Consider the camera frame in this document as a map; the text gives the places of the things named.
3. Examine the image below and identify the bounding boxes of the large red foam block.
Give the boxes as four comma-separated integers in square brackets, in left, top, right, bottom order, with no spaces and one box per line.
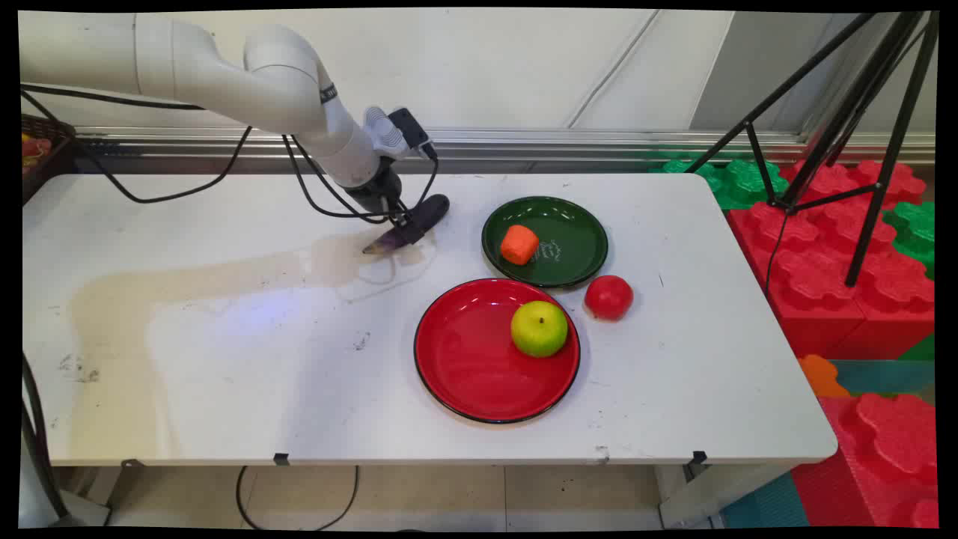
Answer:
[727,159,936,360]

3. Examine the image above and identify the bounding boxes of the aluminium wall rail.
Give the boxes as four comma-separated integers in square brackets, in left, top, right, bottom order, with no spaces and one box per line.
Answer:
[75,126,936,167]

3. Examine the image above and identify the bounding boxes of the black wrist camera white mount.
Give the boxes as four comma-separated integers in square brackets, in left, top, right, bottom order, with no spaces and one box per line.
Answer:
[363,107,439,162]

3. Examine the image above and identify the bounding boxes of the black tripod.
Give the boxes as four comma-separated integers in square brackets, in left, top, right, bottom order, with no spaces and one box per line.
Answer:
[685,11,940,289]

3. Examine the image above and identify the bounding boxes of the black camera cable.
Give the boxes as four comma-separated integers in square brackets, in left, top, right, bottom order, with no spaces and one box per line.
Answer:
[283,135,440,225]

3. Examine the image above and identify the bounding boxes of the dark green plate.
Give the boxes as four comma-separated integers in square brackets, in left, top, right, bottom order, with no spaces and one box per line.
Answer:
[481,196,609,289]

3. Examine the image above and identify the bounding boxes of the green toy apple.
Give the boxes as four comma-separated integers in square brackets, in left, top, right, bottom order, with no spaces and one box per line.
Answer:
[510,300,569,358]

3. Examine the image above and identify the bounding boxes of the grey table leg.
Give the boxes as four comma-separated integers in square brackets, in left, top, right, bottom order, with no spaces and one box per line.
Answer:
[75,459,144,526]

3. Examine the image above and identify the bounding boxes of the orange foam piece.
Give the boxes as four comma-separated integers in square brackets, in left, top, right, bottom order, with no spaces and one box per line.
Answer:
[797,354,852,399]

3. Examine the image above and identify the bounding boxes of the red toy tomato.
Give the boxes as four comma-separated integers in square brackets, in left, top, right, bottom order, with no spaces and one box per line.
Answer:
[584,275,635,322]

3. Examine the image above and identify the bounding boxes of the purple toy eggplant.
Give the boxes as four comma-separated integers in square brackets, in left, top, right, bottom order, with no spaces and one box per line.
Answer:
[362,195,451,255]

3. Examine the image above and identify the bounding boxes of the dark woven basket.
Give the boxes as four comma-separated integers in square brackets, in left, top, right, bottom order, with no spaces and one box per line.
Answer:
[21,114,77,204]

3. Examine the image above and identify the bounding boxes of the teal foam mat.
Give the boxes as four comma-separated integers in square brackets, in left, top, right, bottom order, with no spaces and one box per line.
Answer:
[722,472,811,529]
[827,359,936,396]

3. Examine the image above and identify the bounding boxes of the black floor cable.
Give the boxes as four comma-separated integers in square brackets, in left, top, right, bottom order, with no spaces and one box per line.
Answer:
[236,466,360,531]

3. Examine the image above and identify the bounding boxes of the green foam block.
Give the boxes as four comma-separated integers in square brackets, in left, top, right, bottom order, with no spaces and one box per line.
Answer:
[883,201,936,279]
[650,153,790,210]

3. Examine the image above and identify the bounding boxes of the toy fruits in basket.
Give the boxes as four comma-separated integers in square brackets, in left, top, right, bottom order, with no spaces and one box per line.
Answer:
[21,133,53,177]

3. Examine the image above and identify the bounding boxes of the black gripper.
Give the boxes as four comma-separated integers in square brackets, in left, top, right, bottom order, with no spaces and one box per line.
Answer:
[343,159,430,246]

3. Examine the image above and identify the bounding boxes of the red plate black rim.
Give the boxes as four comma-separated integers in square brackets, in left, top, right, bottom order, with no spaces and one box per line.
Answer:
[414,278,582,424]

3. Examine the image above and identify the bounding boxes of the long black arm cable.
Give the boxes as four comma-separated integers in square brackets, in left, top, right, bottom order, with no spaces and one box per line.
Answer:
[21,82,253,204]

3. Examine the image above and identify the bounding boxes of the white table leg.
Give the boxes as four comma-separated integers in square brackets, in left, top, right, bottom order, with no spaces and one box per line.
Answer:
[657,463,796,529]

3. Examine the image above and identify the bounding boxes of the orange toy carrot piece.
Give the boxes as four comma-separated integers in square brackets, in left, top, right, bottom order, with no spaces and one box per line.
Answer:
[500,225,540,267]

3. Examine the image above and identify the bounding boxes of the thick black cable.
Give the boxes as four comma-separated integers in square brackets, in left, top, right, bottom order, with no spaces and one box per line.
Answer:
[21,352,74,523]

